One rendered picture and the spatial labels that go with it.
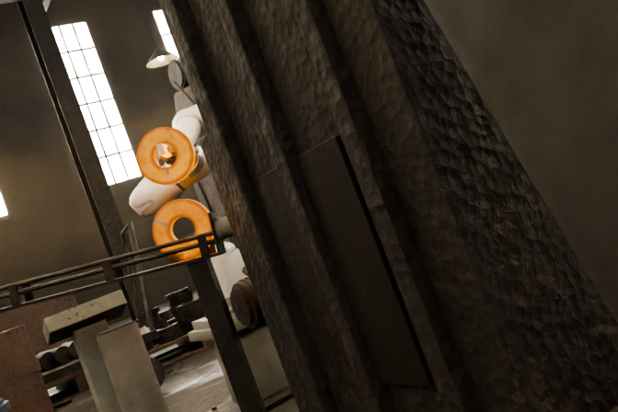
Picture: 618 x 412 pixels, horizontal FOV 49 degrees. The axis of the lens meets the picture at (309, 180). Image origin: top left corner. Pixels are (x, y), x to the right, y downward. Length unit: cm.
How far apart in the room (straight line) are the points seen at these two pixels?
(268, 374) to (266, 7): 183
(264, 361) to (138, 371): 81
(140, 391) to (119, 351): 13
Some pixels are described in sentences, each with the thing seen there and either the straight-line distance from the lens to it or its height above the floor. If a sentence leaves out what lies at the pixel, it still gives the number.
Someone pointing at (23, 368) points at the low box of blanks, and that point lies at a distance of 385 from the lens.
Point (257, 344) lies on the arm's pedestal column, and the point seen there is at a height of 22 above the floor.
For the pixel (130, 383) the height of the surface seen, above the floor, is 36.
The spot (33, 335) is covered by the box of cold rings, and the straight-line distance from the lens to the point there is 543.
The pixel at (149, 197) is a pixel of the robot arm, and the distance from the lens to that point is 212.
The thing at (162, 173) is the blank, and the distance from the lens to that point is 181.
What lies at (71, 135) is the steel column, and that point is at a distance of 1000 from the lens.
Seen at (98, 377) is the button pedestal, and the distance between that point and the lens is 220.
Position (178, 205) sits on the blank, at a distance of 171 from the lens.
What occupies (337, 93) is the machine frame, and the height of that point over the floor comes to 78.
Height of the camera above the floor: 63
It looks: 3 degrees up
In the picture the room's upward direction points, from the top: 21 degrees counter-clockwise
